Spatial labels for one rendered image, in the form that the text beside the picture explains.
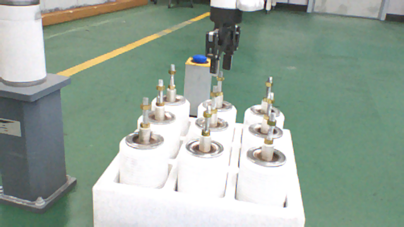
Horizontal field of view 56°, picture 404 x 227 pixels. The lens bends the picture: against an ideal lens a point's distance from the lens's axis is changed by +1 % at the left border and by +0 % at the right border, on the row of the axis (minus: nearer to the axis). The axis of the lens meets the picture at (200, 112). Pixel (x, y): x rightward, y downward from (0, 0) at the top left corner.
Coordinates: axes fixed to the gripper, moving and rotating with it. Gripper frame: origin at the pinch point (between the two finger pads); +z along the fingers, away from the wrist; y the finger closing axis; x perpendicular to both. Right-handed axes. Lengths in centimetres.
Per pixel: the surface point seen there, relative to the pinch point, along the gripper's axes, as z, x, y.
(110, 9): 32, -234, -224
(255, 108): 9.7, 8.7, -3.8
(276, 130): 9.7, 17.3, 5.6
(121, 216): 22.6, -1.6, 34.3
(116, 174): 17.3, -6.4, 30.1
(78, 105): 35, -72, -23
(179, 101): 9.7, -8.3, 4.5
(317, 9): 30, -81, -468
